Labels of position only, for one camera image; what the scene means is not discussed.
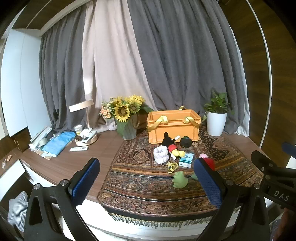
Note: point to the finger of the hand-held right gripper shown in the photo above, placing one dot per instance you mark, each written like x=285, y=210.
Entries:
x=291, y=149
x=263, y=163

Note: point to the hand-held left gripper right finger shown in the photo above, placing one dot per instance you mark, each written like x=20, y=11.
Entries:
x=208, y=183

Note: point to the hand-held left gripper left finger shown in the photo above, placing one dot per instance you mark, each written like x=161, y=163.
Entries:
x=85, y=182

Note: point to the yellow cartoon figure toy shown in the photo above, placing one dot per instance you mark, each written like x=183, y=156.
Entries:
x=172, y=166

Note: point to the orange plastic crate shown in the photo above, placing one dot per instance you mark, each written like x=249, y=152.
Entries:
x=171, y=129

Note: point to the small green toy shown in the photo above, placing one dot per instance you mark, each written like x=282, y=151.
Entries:
x=194, y=176

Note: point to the red and pink plush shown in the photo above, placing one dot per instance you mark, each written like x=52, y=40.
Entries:
x=208, y=161

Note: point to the green frog toy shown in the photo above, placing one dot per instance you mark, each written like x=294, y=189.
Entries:
x=179, y=180

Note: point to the teal tissue packet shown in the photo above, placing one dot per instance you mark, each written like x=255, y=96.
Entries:
x=186, y=160

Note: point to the white remote control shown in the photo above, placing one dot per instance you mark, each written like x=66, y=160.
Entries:
x=79, y=149

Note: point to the round wooden tray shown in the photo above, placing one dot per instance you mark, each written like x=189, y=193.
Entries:
x=89, y=141

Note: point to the wooden board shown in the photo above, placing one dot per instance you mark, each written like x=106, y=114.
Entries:
x=48, y=157

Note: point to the blue cloth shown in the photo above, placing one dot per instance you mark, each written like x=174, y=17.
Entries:
x=59, y=143

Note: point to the black plush pouch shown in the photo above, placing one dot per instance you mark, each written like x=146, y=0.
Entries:
x=185, y=141

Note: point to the white jar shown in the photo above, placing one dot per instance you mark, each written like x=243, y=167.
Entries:
x=78, y=129

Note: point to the white tube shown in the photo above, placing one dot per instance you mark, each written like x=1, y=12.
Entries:
x=177, y=138

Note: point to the white fluffy plush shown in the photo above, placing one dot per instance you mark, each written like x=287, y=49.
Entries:
x=160, y=155

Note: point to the black mouse plush toy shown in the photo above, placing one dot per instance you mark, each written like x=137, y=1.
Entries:
x=170, y=143

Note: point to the patterned table runner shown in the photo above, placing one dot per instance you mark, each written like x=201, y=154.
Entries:
x=143, y=185

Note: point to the green plant in white pot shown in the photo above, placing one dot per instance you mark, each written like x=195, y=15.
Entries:
x=216, y=122

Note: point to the long white box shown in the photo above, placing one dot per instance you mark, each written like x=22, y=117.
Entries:
x=39, y=136

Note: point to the striped cloth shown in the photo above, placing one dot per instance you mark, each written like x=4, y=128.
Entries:
x=17, y=208

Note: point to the sunflower bouquet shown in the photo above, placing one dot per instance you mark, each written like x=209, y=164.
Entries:
x=126, y=107

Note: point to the dark grey curtain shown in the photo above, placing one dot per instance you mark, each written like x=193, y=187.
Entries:
x=185, y=58
x=62, y=76

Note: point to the white cabinet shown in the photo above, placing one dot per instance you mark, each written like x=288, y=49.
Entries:
x=18, y=88

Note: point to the beige curtain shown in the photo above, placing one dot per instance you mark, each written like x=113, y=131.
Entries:
x=111, y=58

